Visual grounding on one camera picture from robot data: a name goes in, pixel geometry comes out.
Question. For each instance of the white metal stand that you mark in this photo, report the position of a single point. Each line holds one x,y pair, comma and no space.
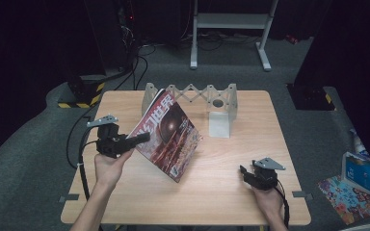
231,20

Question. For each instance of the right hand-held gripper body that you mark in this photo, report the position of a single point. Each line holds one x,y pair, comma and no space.
265,178

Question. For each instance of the red cover magazine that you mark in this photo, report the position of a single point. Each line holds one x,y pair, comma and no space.
170,138

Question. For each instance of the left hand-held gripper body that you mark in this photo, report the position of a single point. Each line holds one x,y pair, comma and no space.
110,142

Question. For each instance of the grey tape strip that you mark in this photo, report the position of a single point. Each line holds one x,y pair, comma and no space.
302,194
69,198

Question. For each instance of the small red item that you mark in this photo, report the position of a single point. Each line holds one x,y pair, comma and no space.
291,39

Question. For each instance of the blue book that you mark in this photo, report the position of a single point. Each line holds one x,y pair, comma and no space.
359,173

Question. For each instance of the person's left hand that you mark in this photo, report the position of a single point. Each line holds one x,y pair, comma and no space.
109,170

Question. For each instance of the white expandable metal book rack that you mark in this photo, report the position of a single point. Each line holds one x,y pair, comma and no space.
219,123

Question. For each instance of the white plastic bottle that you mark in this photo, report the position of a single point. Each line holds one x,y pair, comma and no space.
360,146

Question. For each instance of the colourful picture magazine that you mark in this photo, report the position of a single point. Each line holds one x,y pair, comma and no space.
350,202

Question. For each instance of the black yellow striped stand base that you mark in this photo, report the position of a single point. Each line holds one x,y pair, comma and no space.
83,93
311,97

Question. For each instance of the person's right hand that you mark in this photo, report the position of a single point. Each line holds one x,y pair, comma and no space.
271,202

